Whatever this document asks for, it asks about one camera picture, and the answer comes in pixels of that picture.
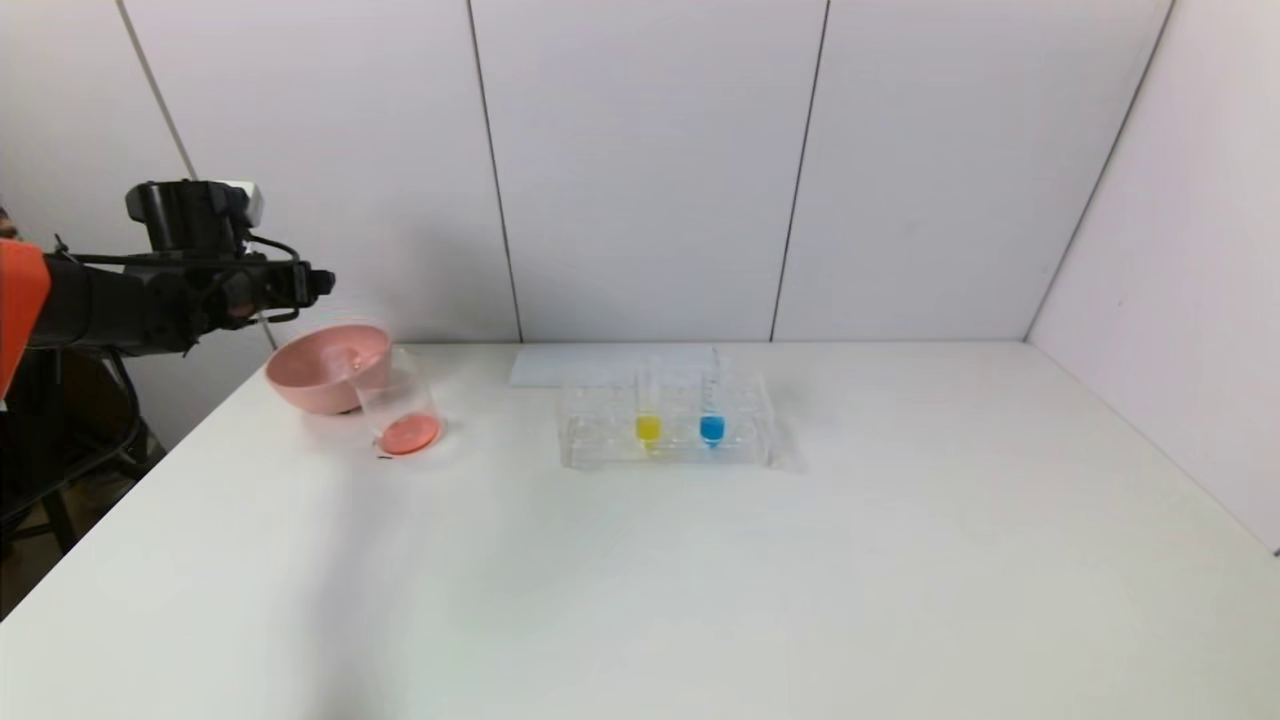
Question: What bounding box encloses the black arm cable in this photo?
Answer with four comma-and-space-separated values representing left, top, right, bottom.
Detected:
0, 232, 303, 526

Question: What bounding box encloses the black stool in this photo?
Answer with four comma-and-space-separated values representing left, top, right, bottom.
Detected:
0, 468, 81, 563

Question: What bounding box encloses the clear glass beaker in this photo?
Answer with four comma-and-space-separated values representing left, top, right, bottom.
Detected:
349, 348, 445, 458

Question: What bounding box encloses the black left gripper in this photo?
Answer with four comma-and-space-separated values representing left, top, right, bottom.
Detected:
251, 260, 336, 309

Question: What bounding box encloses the clear acrylic test tube rack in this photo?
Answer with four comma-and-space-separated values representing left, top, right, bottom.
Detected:
556, 364, 777, 470

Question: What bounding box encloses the test tube with red pigment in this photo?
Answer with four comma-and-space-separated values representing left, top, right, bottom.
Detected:
320, 318, 393, 381

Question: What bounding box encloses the test tube with blue pigment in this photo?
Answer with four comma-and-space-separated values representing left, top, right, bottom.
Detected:
699, 347, 728, 452

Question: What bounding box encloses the test tube with yellow pigment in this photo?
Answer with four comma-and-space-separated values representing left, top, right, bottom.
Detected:
635, 356, 664, 452

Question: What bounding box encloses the pink bowl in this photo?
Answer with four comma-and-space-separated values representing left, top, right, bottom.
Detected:
264, 320, 395, 417

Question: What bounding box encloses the white paper sheet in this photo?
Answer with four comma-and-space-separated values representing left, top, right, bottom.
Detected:
510, 346, 722, 390

